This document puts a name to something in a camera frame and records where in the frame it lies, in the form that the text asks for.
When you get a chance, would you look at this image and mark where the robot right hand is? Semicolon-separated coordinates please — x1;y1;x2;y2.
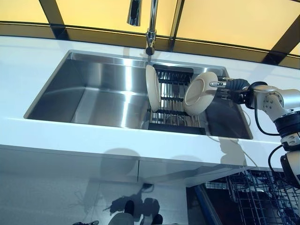
208;76;250;100

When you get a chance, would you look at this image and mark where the beige ceramic plate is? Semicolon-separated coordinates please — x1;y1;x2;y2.
145;65;162;112
183;71;218;116

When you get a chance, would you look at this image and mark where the black sink drying rack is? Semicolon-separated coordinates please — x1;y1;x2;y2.
147;62;207;135

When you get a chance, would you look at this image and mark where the chrome pull-down kitchen faucet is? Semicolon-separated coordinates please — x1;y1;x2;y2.
126;0;160;56

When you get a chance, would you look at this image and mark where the white glossy cabinet door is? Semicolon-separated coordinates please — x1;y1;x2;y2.
0;145;140;225
138;158;236;188

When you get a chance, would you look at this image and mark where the stainless steel kitchen sink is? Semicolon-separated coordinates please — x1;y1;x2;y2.
23;49;254;140

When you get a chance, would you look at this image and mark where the black robot left foot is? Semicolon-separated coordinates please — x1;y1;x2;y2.
125;200;135;215

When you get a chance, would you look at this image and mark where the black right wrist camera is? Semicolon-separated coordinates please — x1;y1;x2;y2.
237;90;255;109

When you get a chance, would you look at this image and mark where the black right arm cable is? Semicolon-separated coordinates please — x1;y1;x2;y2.
254;102;285;174

